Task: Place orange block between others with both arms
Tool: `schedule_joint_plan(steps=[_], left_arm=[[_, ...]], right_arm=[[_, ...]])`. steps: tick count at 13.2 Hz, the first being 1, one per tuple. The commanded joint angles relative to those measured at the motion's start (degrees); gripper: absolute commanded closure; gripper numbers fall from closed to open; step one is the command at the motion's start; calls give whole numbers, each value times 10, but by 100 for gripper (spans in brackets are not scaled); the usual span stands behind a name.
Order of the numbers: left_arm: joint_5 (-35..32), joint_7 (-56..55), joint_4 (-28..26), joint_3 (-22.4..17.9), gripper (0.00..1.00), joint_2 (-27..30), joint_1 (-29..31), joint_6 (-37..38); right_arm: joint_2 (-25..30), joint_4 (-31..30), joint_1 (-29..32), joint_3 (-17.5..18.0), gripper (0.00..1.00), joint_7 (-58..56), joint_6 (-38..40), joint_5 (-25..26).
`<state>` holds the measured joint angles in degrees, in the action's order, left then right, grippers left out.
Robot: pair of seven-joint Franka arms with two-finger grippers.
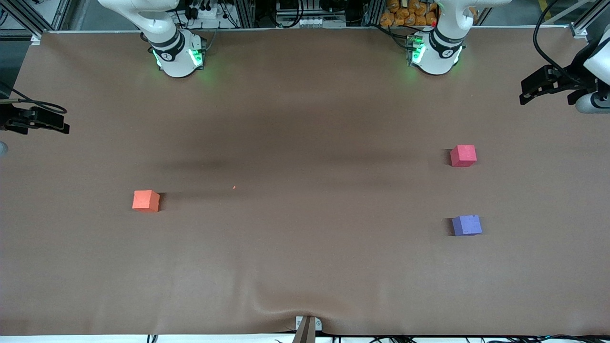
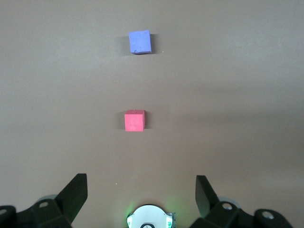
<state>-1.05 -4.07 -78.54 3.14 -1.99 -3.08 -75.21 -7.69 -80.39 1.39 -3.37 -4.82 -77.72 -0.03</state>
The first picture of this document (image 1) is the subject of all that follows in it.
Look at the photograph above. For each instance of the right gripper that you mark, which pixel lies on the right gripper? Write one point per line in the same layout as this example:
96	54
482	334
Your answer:
6	117

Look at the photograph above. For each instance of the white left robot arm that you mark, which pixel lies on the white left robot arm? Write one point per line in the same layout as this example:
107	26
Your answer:
441	55

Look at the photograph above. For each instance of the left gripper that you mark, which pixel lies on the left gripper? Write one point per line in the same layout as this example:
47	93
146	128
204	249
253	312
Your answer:
575	72

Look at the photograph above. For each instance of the orange foam block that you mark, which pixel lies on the orange foam block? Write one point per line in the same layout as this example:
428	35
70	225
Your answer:
145	201

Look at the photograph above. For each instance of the white terminal block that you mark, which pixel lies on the white terminal block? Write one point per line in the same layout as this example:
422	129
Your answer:
307	22

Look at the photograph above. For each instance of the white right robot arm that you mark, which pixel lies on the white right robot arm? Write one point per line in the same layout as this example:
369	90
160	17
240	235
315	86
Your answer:
176	57

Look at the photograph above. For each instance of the white power strip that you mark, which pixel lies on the white power strip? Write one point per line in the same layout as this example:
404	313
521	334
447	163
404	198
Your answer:
205	12

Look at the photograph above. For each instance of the bag of orange items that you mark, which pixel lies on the bag of orange items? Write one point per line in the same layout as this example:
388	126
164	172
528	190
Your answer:
407	13

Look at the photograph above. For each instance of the brown table cover mat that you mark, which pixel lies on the brown table cover mat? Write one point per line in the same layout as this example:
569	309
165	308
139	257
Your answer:
305	238

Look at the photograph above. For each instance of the red foam block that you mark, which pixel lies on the red foam block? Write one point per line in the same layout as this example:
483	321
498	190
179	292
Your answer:
463	156

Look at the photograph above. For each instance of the aluminium frame profile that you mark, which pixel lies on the aluminium frame profile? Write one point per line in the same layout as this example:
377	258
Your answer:
584	26
26	19

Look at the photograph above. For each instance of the purple foam block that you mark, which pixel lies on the purple foam block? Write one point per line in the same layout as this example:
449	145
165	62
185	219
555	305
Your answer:
467	225

